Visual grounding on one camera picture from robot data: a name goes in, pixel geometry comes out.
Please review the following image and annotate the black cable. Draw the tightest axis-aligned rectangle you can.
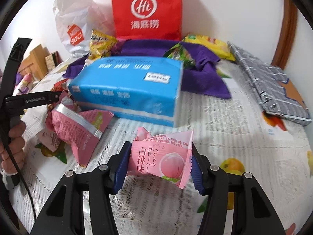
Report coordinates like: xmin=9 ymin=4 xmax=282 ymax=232
xmin=4 ymin=127 xmax=38 ymax=217

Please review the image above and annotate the white plastic shopping bag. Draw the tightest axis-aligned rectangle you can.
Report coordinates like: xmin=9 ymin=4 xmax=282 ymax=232
xmin=52 ymin=0 xmax=115 ymax=58

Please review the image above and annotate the wooden headboard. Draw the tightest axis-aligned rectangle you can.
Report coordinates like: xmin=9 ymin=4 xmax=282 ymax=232
xmin=18 ymin=44 xmax=49 ymax=79

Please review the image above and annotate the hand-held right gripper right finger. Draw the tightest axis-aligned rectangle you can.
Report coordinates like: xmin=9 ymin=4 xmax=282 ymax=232
xmin=189 ymin=143 xmax=286 ymax=235

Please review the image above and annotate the person's left hand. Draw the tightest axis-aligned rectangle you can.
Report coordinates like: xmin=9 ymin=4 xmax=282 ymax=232
xmin=0 ymin=121 xmax=27 ymax=177

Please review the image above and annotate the pastel printed blanket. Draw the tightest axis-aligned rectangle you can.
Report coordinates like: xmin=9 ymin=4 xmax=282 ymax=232
xmin=12 ymin=73 xmax=33 ymax=96

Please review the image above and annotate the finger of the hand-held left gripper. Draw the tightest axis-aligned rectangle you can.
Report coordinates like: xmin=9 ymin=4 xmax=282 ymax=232
xmin=5 ymin=90 xmax=63 ymax=110
xmin=0 ymin=38 xmax=33 ymax=103

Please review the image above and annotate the yellow chip bag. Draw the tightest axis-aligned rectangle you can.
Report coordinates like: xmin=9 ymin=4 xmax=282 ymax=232
xmin=182 ymin=33 xmax=236 ymax=61

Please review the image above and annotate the red paper bag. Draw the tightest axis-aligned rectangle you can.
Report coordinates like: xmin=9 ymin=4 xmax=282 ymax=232
xmin=110 ymin=0 xmax=183 ymax=41

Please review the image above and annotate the red white snack packet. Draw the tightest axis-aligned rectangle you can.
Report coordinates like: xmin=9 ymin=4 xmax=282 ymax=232
xmin=50 ymin=78 xmax=72 ymax=96

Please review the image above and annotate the grey checked pouch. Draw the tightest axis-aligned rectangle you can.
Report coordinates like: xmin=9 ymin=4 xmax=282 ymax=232
xmin=227 ymin=42 xmax=313 ymax=126

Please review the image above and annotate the pink silver-banded snack packet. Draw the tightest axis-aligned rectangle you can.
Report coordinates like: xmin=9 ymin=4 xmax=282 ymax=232
xmin=46 ymin=104 xmax=103 ymax=169

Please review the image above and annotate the brown wooden door frame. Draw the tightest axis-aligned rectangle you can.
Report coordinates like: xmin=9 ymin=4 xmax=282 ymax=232
xmin=271 ymin=0 xmax=297 ymax=70

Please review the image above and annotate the purple towel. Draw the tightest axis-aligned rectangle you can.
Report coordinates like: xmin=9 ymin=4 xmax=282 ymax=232
xmin=62 ymin=39 xmax=231 ymax=98

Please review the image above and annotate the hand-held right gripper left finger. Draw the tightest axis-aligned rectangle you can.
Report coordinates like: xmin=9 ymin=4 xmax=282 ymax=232
xmin=29 ymin=141 xmax=134 ymax=235

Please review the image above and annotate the yellow black-label snack packet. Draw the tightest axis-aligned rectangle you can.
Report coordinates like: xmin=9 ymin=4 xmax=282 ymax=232
xmin=88 ymin=29 xmax=118 ymax=60

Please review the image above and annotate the blue tissue pack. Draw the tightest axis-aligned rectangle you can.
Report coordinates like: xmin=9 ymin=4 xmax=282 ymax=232
xmin=68 ymin=56 xmax=184 ymax=128

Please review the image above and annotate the green snack packet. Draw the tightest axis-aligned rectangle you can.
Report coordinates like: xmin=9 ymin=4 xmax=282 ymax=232
xmin=163 ymin=42 xmax=196 ymax=69

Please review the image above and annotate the pink peach snack packet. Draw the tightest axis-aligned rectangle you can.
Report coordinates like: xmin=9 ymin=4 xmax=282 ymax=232
xmin=126 ymin=127 xmax=195 ymax=189
xmin=79 ymin=110 xmax=115 ymax=139

